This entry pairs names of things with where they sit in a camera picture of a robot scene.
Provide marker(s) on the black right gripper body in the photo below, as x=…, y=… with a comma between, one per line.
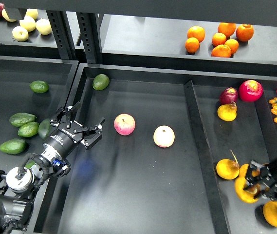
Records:
x=273, y=176

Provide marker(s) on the green avocado upper cluster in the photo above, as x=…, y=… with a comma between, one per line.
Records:
x=20, y=119

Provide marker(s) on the orange lower left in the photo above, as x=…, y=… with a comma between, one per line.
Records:
x=192, y=45

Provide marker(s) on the pale yellow apple middle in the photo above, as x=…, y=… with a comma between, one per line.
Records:
x=28, y=23

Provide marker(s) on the bright red apple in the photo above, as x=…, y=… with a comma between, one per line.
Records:
x=250, y=91

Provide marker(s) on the yellow pear brown stem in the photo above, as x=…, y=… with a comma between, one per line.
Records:
x=244, y=193

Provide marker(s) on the pale yellow apple front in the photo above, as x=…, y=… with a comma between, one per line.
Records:
x=20, y=34

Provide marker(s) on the green avocado lower left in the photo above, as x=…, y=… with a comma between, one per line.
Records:
x=14, y=146

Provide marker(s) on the green avocado cluster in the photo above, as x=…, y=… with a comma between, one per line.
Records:
x=29, y=129
x=20, y=119

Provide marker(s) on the light green avocado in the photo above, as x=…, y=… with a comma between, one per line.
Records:
x=100, y=82

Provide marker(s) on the black centre tray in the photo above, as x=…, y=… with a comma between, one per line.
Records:
x=129, y=185

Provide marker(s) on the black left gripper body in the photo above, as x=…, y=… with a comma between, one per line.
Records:
x=62, y=141

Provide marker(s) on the orange right small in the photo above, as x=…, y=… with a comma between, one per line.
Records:
x=233, y=45

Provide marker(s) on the green avocado middle cluster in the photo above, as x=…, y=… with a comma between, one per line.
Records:
x=29, y=129

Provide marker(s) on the pale yellow apple hidden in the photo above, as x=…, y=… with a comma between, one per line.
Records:
x=6, y=17

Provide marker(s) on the orange bottom front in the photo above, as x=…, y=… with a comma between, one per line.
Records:
x=222, y=51

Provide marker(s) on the dark green avocado upright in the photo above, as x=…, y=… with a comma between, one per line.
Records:
x=44, y=128

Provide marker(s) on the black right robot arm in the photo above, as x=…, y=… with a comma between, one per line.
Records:
x=261, y=180

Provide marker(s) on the pale yellow pink apple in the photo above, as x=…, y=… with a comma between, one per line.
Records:
x=164, y=136

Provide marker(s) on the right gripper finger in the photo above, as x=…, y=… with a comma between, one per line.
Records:
x=263, y=173
x=266, y=192

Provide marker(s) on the orange centre small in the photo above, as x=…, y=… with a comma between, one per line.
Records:
x=219, y=39

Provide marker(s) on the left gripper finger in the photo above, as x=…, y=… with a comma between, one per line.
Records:
x=64, y=115
x=89, y=136

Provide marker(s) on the orange small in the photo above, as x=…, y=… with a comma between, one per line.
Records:
x=219, y=39
x=233, y=45

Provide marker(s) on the green avocado far left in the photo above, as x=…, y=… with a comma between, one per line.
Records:
x=39, y=86

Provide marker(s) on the pale yellow apple right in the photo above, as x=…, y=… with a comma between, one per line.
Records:
x=44, y=26

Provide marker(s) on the black tray divider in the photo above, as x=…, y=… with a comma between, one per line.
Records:
x=218, y=215

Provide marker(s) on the orange top right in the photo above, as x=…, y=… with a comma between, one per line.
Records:
x=244, y=32

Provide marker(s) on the black left tray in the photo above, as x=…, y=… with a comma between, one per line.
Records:
x=16, y=96

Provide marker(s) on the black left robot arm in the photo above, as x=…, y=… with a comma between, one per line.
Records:
x=19, y=187

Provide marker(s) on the pale yellow apple back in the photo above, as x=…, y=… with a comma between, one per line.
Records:
x=33, y=13

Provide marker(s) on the dark green avocado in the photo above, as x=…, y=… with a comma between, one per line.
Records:
x=44, y=128
x=29, y=165

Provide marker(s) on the dark red apple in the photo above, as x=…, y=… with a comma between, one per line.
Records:
x=228, y=95

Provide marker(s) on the orange top middle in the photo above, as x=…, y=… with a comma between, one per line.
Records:
x=228, y=29

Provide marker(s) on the pink red apple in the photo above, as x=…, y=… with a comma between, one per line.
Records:
x=124, y=124

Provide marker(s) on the black shelf upright post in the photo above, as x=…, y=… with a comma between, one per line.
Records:
x=89, y=25

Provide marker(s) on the black tray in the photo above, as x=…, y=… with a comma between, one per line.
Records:
x=129, y=185
x=16, y=96

